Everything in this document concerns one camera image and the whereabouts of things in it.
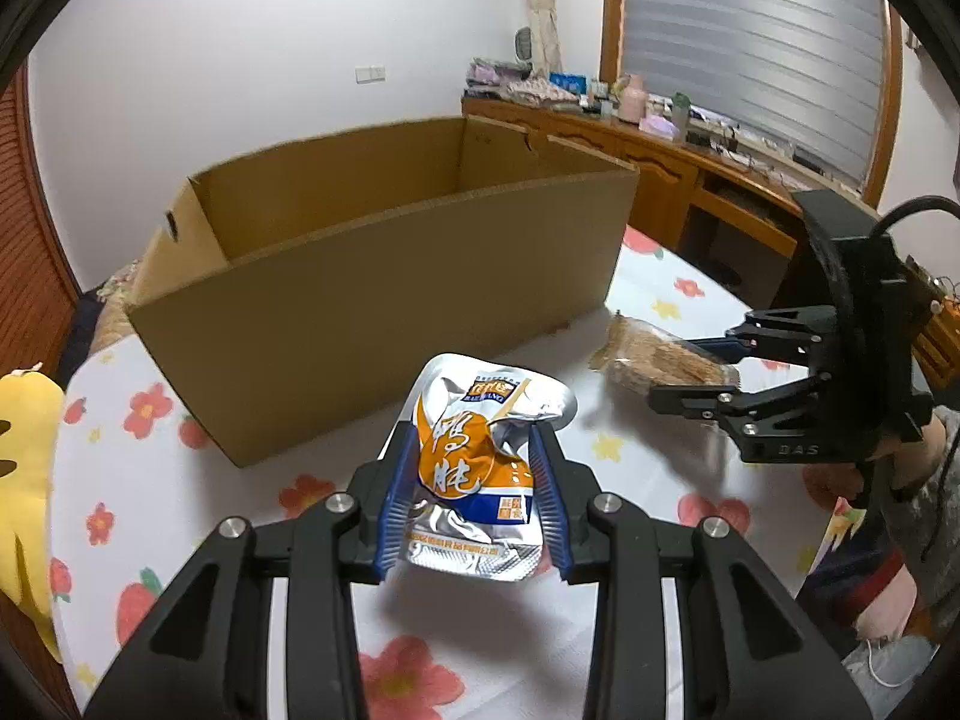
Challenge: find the assorted cabinet clutter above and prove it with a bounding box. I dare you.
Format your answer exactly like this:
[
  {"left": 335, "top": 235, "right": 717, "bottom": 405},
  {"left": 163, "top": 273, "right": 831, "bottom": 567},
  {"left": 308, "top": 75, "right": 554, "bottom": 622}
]
[{"left": 690, "top": 112, "right": 863, "bottom": 190}]

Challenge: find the grey window blind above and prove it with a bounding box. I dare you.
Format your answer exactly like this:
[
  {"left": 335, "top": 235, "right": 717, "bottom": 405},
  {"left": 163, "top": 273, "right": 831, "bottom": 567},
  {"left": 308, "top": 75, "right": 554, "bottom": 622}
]
[{"left": 622, "top": 0, "right": 886, "bottom": 188}]

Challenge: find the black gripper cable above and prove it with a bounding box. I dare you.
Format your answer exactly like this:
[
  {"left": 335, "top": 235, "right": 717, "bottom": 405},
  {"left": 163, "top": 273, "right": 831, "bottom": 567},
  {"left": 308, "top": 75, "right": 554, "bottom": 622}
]
[{"left": 874, "top": 195, "right": 960, "bottom": 237}]

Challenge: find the dark floral cloth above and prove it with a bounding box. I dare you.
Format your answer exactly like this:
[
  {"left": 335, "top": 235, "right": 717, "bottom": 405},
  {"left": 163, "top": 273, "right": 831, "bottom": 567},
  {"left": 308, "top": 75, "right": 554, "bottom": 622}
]
[{"left": 75, "top": 255, "right": 151, "bottom": 353}]

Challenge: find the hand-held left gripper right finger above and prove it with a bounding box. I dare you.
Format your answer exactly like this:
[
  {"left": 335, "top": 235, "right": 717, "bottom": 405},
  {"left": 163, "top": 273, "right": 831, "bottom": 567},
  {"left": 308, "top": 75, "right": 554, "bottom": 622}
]
[{"left": 527, "top": 424, "right": 875, "bottom": 720}]

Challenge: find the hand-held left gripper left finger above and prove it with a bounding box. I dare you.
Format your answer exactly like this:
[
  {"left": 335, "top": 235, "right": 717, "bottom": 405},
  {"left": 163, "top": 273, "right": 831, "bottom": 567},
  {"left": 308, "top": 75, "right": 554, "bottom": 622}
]
[{"left": 84, "top": 420, "right": 417, "bottom": 720}]

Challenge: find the folded floral cloth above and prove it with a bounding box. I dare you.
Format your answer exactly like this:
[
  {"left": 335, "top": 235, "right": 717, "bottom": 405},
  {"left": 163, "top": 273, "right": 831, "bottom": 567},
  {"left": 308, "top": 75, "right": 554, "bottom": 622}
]
[{"left": 502, "top": 79, "right": 571, "bottom": 102}]

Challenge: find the floral tablecloth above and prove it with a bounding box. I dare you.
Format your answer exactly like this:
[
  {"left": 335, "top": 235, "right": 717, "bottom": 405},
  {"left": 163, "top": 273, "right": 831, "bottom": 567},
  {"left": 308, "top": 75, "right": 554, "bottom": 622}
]
[{"left": 49, "top": 225, "right": 871, "bottom": 720}]

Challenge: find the pink bottle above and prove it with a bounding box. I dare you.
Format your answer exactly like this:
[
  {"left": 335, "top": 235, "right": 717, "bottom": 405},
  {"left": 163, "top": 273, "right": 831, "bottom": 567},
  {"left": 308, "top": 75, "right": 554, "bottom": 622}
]
[{"left": 616, "top": 75, "right": 647, "bottom": 122}]

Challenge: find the folded purple cloth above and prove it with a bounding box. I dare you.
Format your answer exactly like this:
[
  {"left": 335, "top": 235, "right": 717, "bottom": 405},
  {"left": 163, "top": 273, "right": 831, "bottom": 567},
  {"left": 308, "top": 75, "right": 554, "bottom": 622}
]
[{"left": 466, "top": 58, "right": 518, "bottom": 95}]

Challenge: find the silver orange snack pouch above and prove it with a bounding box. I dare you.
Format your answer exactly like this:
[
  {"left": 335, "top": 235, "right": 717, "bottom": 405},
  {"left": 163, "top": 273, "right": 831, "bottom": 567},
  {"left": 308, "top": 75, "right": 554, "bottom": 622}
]
[{"left": 401, "top": 351, "right": 578, "bottom": 584}]

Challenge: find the pale floral curtain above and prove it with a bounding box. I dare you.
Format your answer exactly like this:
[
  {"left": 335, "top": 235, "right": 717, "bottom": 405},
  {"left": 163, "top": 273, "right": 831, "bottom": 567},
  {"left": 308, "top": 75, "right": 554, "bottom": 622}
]
[{"left": 517, "top": 0, "right": 563, "bottom": 80}]

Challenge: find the brown cardboard box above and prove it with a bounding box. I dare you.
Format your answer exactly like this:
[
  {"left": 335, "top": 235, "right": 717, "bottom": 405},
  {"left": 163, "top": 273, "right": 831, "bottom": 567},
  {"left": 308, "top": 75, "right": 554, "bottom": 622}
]
[{"left": 124, "top": 116, "right": 640, "bottom": 470}]

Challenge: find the person's clothing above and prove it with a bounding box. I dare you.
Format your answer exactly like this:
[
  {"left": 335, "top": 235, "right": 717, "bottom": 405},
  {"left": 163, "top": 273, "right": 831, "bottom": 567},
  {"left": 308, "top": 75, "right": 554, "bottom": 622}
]
[{"left": 795, "top": 495, "right": 953, "bottom": 720}]

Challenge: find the wooden cabinet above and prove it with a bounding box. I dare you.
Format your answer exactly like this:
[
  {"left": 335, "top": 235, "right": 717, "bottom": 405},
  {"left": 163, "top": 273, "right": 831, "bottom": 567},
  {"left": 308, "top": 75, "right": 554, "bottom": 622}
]
[{"left": 461, "top": 94, "right": 882, "bottom": 301}]

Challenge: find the wooden window frame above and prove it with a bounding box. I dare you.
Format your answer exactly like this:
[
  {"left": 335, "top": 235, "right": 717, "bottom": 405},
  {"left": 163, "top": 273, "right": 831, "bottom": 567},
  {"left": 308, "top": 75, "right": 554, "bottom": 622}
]
[{"left": 600, "top": 0, "right": 905, "bottom": 211}]

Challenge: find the wooden louvered door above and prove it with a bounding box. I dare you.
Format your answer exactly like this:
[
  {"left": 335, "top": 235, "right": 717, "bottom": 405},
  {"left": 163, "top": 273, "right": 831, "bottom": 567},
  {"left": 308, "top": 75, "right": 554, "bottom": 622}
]
[{"left": 0, "top": 60, "right": 83, "bottom": 383}]

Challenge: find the person's right forearm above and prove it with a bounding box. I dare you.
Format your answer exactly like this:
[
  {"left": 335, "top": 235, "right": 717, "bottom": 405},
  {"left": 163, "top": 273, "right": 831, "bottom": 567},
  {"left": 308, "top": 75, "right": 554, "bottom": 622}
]
[{"left": 877, "top": 405, "right": 960, "bottom": 623}]

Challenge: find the thin white cable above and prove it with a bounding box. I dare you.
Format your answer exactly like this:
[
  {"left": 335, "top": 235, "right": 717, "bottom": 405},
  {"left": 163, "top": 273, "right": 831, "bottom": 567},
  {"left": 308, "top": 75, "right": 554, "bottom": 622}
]
[{"left": 862, "top": 637, "right": 901, "bottom": 687}]

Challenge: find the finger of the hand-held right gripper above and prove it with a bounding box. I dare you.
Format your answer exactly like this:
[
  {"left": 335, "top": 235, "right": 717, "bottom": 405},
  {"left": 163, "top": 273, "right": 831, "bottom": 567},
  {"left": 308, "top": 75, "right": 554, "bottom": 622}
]
[
  {"left": 646, "top": 371, "right": 833, "bottom": 428},
  {"left": 690, "top": 305, "right": 837, "bottom": 368}
]

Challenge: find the clear cracker packet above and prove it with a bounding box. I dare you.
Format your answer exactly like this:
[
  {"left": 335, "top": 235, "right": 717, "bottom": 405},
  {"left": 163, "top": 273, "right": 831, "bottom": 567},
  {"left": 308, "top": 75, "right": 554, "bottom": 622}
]
[{"left": 589, "top": 313, "right": 743, "bottom": 402}]

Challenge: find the yellow plush toy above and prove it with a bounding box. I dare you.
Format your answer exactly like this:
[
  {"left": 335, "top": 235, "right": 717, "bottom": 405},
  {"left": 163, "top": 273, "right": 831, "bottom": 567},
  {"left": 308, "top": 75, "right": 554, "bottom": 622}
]
[{"left": 0, "top": 367, "right": 67, "bottom": 665}]

